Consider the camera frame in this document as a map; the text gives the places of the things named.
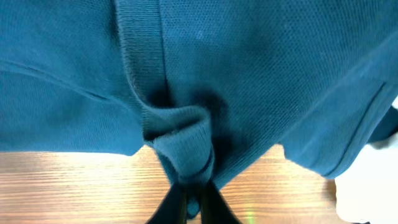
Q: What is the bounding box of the dark blue polo shirt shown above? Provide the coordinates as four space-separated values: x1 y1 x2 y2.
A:
1 0 397 219

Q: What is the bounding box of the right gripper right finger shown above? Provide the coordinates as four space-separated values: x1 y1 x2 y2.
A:
200 182 241 224

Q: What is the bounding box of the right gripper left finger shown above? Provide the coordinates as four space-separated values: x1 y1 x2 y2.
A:
146 184 187 224

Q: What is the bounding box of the white t-shirt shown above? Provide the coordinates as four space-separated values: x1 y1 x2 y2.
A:
334 96 398 224

